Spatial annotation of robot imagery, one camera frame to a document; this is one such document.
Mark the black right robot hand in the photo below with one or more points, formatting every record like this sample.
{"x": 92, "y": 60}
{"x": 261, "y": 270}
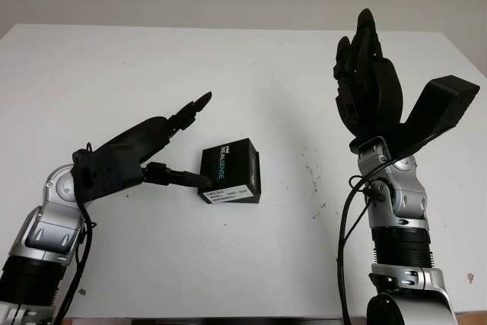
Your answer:
{"x": 376, "y": 100}

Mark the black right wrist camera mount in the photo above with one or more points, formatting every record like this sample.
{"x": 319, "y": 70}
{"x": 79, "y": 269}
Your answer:
{"x": 445, "y": 104}

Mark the black printed box lid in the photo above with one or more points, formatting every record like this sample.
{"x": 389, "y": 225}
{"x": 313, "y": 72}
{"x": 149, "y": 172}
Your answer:
{"x": 228, "y": 161}

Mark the black camera box base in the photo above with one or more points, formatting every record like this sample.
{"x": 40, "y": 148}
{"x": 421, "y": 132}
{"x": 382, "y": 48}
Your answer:
{"x": 256, "y": 176}

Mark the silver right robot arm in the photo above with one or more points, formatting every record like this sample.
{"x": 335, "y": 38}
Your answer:
{"x": 403, "y": 207}

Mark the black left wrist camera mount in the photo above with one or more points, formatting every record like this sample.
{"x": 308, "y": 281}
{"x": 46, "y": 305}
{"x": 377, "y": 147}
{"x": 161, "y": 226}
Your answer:
{"x": 106, "y": 176}

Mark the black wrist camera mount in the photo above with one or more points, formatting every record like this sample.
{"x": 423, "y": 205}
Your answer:
{"x": 445, "y": 104}
{"x": 106, "y": 176}

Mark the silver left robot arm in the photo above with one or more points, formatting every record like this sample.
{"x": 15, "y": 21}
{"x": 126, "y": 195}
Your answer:
{"x": 45, "y": 226}

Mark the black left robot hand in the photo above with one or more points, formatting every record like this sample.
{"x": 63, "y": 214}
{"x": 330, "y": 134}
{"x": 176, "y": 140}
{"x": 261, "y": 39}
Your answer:
{"x": 141, "y": 136}

